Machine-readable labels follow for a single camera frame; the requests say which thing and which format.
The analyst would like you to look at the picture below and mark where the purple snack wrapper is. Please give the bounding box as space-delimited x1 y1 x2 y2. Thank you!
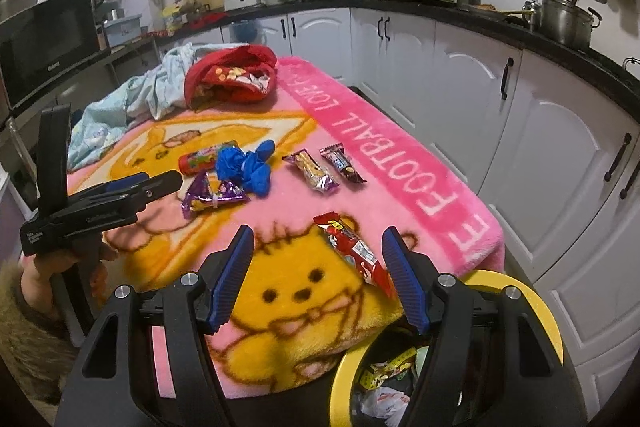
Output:
181 171 251 221

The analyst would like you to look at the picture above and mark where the person's left hand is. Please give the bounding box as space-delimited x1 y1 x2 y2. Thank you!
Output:
20 243 119 309

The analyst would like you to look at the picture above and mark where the red snack packet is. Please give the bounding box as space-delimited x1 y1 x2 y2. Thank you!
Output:
313 213 396 299

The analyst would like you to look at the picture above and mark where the gold snack packet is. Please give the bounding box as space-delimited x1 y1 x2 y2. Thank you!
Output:
282 150 341 194

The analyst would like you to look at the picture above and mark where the black kitchen countertop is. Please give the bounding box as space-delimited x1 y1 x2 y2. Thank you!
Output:
110 0 640 92

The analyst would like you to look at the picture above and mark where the red embroidered garment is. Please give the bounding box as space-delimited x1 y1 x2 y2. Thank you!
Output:
184 46 279 110

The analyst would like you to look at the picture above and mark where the light blue printed cloth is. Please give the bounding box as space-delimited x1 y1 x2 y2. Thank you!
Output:
67 44 201 171

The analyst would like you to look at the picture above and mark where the yellow-rimmed black bin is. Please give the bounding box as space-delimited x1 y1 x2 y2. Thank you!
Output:
329 269 566 427

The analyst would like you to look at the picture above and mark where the pink printed blanket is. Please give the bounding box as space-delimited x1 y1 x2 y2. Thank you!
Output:
67 57 506 400

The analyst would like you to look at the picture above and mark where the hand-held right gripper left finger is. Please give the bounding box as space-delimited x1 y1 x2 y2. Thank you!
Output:
55 224 256 427

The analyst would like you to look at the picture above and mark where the red dishcloth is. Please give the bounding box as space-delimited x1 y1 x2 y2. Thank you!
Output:
187 12 227 28

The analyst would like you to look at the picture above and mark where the red candy tube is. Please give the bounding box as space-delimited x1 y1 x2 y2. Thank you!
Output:
179 139 239 176

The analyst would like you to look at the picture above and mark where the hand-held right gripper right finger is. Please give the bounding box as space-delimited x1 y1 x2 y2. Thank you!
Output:
381 227 576 427

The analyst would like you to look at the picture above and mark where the small steel kettle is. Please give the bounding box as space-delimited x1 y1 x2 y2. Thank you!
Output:
522 0 542 30

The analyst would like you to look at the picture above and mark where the person's left forearm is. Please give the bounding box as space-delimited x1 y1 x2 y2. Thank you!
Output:
0 264 77 413

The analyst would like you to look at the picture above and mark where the black microwave oven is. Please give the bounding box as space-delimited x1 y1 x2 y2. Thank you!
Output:
0 0 111 118

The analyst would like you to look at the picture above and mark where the dark brown snack packet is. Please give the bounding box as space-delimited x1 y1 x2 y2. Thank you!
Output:
319 143 368 184

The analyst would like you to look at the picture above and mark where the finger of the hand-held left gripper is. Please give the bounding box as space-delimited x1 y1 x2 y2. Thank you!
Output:
67 170 183 220
36 104 72 220

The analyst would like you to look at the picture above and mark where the blue plastic bag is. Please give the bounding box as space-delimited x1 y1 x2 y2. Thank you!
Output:
215 139 276 198

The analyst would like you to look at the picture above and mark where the white plastic bag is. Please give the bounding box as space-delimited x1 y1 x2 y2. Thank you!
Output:
359 387 407 426

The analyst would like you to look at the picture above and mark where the light blue plastic container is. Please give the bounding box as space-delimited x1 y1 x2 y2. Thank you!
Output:
102 14 144 48

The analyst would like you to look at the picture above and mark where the steel stockpot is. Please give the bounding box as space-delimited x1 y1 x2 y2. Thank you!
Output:
532 0 601 51

